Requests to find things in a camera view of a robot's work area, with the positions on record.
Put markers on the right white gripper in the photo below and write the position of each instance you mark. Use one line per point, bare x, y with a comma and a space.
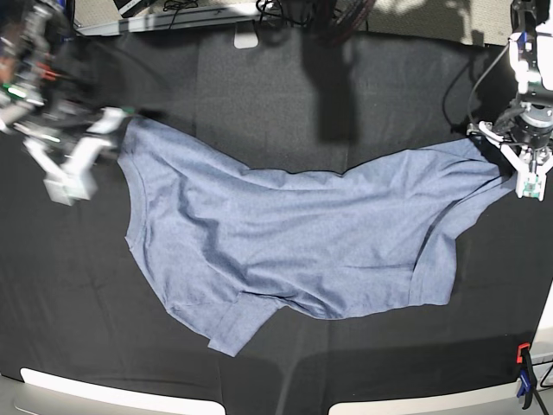
72, 180

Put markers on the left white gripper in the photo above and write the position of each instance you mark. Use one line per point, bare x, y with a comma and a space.
531, 165

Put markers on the blue grey t-shirt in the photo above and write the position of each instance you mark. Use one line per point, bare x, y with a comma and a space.
224, 246

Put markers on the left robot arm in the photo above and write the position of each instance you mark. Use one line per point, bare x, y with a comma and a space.
523, 132

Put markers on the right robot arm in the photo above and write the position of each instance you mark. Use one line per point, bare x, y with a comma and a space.
48, 97

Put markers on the blue clamp bottom right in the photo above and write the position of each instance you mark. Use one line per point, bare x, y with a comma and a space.
526, 375

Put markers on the white bracket top centre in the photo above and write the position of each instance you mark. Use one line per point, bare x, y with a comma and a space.
245, 35

